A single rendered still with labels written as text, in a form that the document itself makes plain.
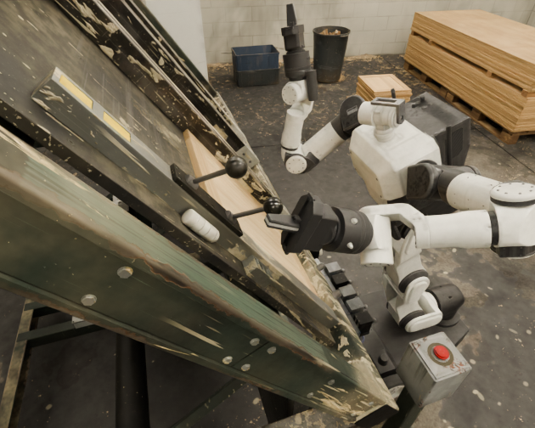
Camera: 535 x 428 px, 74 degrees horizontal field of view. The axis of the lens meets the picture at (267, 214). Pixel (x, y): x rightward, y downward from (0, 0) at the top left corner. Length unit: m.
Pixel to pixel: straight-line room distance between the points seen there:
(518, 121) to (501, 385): 2.82
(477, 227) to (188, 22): 4.25
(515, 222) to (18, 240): 0.73
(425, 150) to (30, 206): 0.97
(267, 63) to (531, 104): 3.08
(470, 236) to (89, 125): 0.66
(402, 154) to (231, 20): 5.23
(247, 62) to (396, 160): 4.26
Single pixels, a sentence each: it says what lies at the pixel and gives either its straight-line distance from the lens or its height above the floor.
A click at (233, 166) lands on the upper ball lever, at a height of 1.54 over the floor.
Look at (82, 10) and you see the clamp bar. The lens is 1.03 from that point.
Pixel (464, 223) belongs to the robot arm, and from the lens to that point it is 0.76.
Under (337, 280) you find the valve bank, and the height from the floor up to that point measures 0.76.
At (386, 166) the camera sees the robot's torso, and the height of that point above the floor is 1.31.
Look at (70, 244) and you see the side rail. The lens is 0.37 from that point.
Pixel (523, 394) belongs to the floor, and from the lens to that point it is 2.40.
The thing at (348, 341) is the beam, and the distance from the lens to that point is 1.13.
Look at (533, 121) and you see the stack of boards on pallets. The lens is 4.58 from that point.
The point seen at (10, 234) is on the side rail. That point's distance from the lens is 0.37.
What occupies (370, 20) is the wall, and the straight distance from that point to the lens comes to 6.68.
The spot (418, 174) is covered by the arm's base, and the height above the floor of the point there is 1.33.
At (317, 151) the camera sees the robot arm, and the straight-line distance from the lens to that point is 1.36.
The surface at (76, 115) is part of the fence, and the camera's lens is 0.57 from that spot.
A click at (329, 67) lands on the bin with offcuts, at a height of 0.22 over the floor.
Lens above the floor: 1.86
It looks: 40 degrees down
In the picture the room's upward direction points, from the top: straight up
